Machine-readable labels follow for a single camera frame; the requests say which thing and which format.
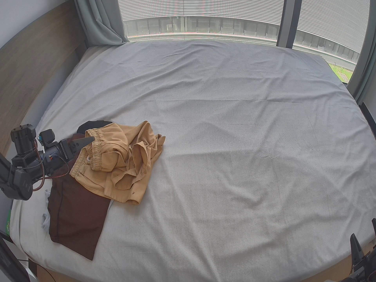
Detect tan shorts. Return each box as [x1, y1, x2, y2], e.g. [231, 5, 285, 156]
[70, 121, 166, 205]

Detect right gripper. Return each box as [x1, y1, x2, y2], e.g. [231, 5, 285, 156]
[350, 218, 376, 279]

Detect dark brown garment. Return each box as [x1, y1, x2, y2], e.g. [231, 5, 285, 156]
[48, 132, 110, 261]

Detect grey-green curtain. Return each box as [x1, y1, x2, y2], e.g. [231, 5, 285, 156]
[348, 0, 376, 105]
[70, 0, 130, 46]

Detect bed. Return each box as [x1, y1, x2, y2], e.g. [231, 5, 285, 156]
[0, 0, 372, 282]

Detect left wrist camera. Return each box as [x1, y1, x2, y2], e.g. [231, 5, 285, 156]
[39, 129, 56, 147]

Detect black garment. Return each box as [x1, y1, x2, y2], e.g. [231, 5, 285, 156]
[77, 120, 113, 134]

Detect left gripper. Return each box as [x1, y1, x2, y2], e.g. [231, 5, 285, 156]
[44, 137, 95, 175]

